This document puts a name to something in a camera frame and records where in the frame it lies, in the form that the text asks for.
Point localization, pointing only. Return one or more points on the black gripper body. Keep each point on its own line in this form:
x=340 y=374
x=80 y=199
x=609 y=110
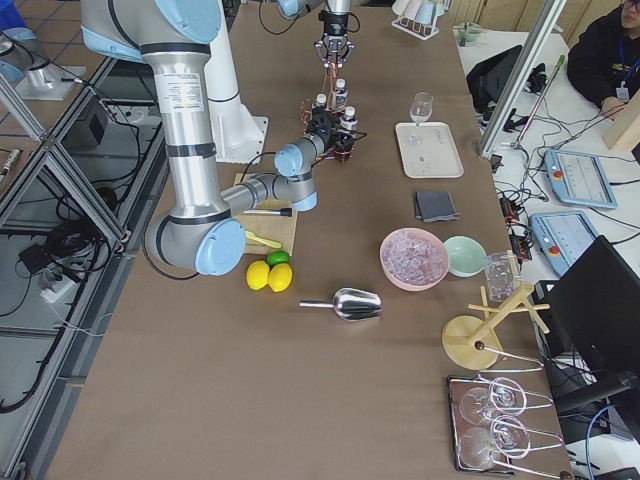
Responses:
x=334 y=26
x=336 y=138

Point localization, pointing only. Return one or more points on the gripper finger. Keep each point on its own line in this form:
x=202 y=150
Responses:
x=344 y=54
x=342 y=134
x=324 y=53
x=342 y=148

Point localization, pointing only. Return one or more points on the copper wire bottle basket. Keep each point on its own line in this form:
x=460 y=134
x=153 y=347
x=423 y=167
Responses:
x=306 y=109

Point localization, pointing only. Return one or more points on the tea bottle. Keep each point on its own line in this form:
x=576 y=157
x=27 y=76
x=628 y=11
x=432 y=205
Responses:
x=348 y=121
x=339 y=96
x=320 y=103

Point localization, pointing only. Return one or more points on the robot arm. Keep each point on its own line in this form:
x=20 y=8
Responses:
x=186 y=45
x=294 y=10

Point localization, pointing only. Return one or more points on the white cup rack with cups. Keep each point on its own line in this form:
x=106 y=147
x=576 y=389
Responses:
x=419 y=18

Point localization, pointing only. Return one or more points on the clear wine glass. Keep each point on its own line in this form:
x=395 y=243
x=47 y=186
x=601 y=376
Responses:
x=421 y=108

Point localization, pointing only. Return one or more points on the cream rabbit tray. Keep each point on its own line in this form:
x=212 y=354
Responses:
x=428 y=151

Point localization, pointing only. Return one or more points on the steel muddler black tip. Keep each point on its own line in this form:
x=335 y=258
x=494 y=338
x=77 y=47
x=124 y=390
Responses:
x=267 y=212

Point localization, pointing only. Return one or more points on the bamboo cutting board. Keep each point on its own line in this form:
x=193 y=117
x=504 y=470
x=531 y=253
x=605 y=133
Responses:
x=278 y=225

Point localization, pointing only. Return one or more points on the grey folded cloth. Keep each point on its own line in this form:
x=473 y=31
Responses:
x=433 y=206

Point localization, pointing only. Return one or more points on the yellow plastic knife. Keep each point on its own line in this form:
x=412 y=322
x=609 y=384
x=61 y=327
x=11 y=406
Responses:
x=263 y=241

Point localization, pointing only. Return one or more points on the green lime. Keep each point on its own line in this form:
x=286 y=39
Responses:
x=277 y=257

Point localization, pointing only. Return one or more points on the pink bowl of ice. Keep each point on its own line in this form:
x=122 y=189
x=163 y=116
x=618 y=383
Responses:
x=413 y=259

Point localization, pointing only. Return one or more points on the yellow lemon lower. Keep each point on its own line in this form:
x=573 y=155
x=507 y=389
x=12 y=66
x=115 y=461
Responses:
x=280 y=277

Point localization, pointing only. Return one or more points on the yellow lemon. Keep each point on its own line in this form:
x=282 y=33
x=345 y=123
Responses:
x=280 y=277
x=257 y=274

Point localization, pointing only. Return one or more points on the black backpack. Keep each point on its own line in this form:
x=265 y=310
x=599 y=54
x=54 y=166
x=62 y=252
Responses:
x=487 y=79

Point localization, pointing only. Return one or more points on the yellow lemon upper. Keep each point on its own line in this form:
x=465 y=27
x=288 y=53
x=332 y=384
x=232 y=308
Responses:
x=257 y=274

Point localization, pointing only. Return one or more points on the steel ice scoop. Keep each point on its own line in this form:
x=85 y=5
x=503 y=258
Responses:
x=350 y=304

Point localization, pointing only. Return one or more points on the green bowl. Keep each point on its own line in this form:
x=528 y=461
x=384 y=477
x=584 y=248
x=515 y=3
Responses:
x=466 y=256

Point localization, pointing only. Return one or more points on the clear tumbler glass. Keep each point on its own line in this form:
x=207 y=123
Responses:
x=502 y=275

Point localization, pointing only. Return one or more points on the wooden cup tree stand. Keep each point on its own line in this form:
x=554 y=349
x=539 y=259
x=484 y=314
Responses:
x=472 y=342

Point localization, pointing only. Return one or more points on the blue teach pendant far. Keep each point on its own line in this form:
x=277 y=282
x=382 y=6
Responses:
x=578 y=178

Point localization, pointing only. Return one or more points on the blue teach pendant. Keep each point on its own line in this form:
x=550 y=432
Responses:
x=578 y=178
x=562 y=236

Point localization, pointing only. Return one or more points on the blue teach pendant near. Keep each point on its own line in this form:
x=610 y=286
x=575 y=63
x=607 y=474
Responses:
x=562 y=236

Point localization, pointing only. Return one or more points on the seated person black hoodie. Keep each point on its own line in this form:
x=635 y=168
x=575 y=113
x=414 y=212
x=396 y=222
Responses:
x=603 y=66

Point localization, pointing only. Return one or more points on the upside down wine glass upper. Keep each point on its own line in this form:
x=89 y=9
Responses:
x=485 y=400

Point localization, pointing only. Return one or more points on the upside down wine glass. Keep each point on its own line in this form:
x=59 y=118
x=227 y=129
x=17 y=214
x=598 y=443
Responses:
x=501 y=444
x=485 y=400

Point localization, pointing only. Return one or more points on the black glass holder tray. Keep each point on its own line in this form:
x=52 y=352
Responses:
x=455 y=388

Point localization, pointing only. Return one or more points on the black monitor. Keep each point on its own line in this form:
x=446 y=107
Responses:
x=594 y=311

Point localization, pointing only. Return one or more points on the upside down wine glass lower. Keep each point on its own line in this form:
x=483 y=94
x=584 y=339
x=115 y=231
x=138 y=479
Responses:
x=501 y=444

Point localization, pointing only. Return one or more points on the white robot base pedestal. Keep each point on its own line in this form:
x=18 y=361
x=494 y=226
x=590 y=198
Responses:
x=239 y=136

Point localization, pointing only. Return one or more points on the aluminium frame post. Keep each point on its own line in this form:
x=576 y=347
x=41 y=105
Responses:
x=532 y=47

